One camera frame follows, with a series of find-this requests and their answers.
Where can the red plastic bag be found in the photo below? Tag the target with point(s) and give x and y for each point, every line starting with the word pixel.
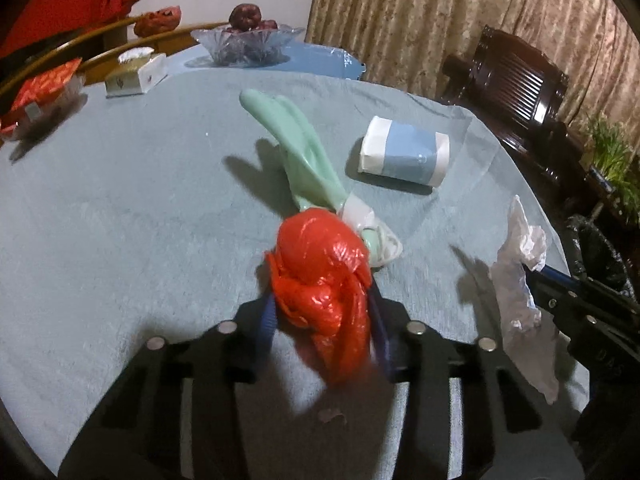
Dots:
pixel 320 270

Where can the wooden bench frame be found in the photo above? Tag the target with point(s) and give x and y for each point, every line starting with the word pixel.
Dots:
pixel 180 35

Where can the bin with black bag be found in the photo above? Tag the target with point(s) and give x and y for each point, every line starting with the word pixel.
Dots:
pixel 600 255

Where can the blue and white tissue pack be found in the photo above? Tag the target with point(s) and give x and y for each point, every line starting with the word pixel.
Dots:
pixel 405 152

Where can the green potted plant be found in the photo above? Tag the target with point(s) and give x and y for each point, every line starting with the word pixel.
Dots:
pixel 610 150

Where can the gold and white tissue box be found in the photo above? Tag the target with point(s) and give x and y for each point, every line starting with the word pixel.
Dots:
pixel 132 77

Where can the dark wooden chair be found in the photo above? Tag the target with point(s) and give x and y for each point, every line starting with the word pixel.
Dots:
pixel 515 80

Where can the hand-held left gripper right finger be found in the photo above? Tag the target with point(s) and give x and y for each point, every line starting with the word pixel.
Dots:
pixel 380 330

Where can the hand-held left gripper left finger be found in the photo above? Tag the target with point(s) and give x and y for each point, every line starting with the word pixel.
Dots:
pixel 266 327

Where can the red printed bag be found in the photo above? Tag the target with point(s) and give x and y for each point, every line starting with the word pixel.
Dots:
pixel 157 20

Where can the glass fruit bowl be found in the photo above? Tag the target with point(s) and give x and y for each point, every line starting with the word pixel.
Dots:
pixel 245 45

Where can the large dark red apple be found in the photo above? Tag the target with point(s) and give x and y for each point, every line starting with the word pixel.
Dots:
pixel 245 16

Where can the beige patterned curtain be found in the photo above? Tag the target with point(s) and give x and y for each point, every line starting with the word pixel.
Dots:
pixel 425 20

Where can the white plastic bag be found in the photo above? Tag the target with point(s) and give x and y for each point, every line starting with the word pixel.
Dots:
pixel 515 300

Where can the green rubber glove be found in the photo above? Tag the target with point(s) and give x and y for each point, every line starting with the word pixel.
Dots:
pixel 295 135

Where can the red patterned packet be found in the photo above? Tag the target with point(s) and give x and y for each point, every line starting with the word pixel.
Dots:
pixel 45 82

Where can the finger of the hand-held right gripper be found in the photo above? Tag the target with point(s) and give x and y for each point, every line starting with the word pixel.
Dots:
pixel 550 300
pixel 557 276

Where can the small dark red apple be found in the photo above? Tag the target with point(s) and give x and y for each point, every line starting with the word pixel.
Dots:
pixel 230 29
pixel 268 24

